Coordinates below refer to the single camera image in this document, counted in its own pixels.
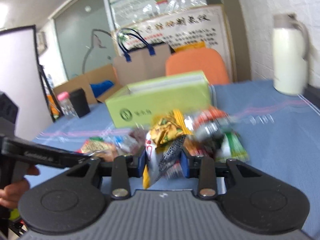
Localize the cream thermos jug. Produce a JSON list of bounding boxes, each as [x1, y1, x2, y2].
[[272, 14, 310, 95]]

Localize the black tumbler cup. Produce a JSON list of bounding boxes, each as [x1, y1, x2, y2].
[[69, 88, 90, 118]]

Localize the person's left hand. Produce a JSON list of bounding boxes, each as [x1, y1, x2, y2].
[[0, 178, 30, 209]]

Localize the yellow plastic bag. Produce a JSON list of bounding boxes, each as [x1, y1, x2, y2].
[[174, 41, 206, 53]]

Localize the white red snack packet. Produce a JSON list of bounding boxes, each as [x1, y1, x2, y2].
[[143, 109, 192, 189]]

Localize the green cardboard box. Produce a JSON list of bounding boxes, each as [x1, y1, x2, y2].
[[105, 71, 212, 128]]

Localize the brown cardboard box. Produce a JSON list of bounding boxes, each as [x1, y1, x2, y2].
[[53, 64, 122, 104]]

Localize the red zip dates bag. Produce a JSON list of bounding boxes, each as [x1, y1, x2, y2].
[[111, 127, 146, 155]]

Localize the orange chair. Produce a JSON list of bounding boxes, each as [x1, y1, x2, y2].
[[165, 48, 230, 85]]

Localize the green pea snack packet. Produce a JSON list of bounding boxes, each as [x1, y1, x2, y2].
[[215, 131, 249, 163]]

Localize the Chinese text poster board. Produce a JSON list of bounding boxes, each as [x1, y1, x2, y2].
[[112, 4, 237, 81]]

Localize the blue cushion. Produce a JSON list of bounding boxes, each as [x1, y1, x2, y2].
[[90, 80, 114, 98]]

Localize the silver orange snack packet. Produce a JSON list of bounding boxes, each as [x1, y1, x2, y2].
[[184, 107, 229, 155]]

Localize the white projection screen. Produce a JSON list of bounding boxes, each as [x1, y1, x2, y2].
[[1, 25, 53, 140]]

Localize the blue striped tablecloth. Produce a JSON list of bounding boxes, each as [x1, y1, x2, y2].
[[33, 80, 319, 239]]

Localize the kraft paper bag blue handles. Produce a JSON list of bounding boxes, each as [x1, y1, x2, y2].
[[113, 28, 175, 86]]

